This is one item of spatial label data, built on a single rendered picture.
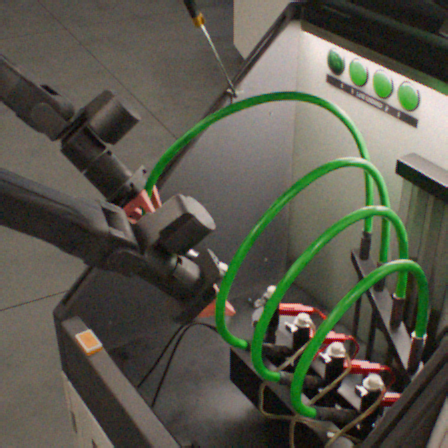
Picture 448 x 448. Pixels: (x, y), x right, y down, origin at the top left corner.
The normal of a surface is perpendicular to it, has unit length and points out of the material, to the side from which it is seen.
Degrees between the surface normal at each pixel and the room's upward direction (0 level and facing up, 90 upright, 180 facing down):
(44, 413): 0
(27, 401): 0
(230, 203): 90
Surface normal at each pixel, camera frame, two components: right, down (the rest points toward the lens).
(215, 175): 0.55, 0.47
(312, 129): -0.83, 0.31
